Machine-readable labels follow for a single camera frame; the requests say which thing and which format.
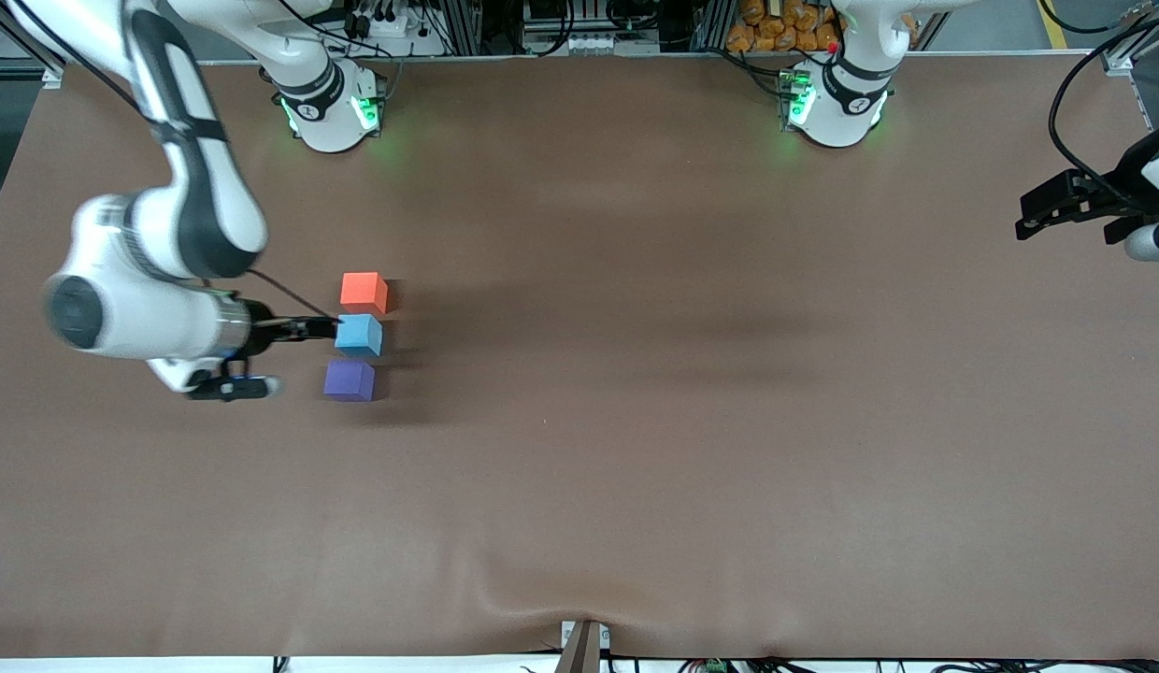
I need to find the blue foam block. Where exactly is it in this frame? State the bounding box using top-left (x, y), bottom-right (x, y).
top-left (335, 314), bottom-right (384, 358)

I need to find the purple foam block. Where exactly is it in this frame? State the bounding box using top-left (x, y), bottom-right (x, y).
top-left (323, 360), bottom-right (377, 403)

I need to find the orange foam block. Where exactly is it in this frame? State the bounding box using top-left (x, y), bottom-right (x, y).
top-left (340, 272), bottom-right (390, 316)

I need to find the white terminal block device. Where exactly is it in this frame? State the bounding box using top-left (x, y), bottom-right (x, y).
top-left (523, 33), bottom-right (655, 57)

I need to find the brown table cover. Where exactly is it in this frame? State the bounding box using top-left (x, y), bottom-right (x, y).
top-left (0, 51), bottom-right (1159, 660)

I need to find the white power strip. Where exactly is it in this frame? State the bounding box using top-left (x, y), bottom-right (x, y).
top-left (348, 7), bottom-right (450, 43)

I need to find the orange netted objects pile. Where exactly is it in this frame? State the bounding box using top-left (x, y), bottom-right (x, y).
top-left (726, 0), bottom-right (917, 54)

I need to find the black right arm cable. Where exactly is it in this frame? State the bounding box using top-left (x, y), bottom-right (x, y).
top-left (248, 269), bottom-right (339, 324)

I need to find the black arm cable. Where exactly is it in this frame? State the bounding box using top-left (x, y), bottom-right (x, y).
top-left (1049, 9), bottom-right (1159, 207)
top-left (248, 269), bottom-right (339, 324)

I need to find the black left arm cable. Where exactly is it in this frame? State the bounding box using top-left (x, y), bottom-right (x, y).
top-left (1049, 9), bottom-right (1159, 207)

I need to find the aluminium frame profile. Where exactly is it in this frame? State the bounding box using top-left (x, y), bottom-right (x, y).
top-left (447, 0), bottom-right (483, 57)
top-left (1098, 0), bottom-right (1159, 76)

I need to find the table edge clamp bracket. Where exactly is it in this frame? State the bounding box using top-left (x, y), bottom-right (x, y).
top-left (556, 619), bottom-right (611, 673)

